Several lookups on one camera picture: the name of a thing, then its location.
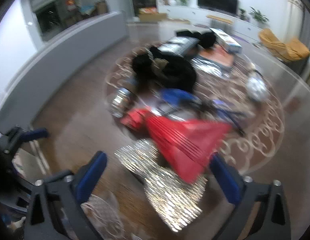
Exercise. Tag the red paper sign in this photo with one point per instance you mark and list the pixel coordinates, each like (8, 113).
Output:
(71, 3)

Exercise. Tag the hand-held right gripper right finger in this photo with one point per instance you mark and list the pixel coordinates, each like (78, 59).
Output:
(225, 180)

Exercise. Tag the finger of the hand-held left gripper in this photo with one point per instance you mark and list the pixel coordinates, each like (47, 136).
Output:
(34, 134)

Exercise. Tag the red ribbed bag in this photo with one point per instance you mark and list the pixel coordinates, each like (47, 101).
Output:
(190, 142)

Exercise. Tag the blue and white ointment box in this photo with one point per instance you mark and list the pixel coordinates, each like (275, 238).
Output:
(227, 41)

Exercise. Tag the small green potted plant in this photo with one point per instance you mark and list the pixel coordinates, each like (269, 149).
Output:
(242, 13)

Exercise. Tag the white column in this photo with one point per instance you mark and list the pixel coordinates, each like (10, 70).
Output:
(295, 15)

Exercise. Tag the blue cloth bag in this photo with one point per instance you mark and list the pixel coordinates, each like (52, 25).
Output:
(177, 96)

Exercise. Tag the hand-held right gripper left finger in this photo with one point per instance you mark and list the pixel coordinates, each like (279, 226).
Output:
(93, 177)

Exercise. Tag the wide-leaf green potted plant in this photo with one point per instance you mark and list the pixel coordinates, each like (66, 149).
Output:
(258, 15)

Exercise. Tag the shiny silver canister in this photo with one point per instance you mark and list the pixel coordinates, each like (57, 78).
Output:
(121, 100)

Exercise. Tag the blue and black tool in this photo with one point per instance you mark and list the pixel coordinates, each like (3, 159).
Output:
(222, 111)

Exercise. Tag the orange printed carton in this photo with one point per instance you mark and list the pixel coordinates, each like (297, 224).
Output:
(147, 10)

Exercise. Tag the orange phone case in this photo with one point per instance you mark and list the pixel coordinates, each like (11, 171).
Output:
(215, 56)

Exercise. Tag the brown cardboard box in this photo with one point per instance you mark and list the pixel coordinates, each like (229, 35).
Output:
(152, 17)

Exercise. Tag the black furry headband with pearls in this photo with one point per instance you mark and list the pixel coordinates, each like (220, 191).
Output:
(175, 72)

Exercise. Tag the white television cabinet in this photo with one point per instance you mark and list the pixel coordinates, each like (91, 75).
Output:
(195, 13)

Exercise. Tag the yellow lounge chair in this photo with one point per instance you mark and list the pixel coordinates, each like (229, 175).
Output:
(282, 47)

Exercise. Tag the grey curtain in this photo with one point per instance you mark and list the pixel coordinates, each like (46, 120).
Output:
(309, 30)

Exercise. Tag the small red packet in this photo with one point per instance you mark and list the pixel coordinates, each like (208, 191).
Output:
(132, 120)

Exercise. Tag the black flat gift box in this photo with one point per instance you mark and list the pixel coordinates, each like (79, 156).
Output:
(177, 45)

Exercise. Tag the grey divider panel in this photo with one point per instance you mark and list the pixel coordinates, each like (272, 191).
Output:
(57, 62)

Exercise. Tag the black flat television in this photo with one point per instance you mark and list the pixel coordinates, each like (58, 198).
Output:
(217, 0)

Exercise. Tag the large silver foil bag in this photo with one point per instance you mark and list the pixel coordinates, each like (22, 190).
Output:
(170, 197)

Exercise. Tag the bag of white balls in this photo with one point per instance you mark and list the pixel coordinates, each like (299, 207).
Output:
(255, 87)

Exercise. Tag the small silver foil bag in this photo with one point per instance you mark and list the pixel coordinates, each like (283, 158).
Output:
(207, 68)

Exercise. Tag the clear plastic bag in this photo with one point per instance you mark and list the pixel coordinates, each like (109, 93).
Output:
(102, 215)

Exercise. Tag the side table with blue cloth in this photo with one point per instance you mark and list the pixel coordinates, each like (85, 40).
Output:
(91, 8)

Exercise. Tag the wooden bench with metal legs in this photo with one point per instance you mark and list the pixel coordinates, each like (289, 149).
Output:
(218, 18)

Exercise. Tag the black furry hair accessory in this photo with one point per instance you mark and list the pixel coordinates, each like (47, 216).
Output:
(207, 38)

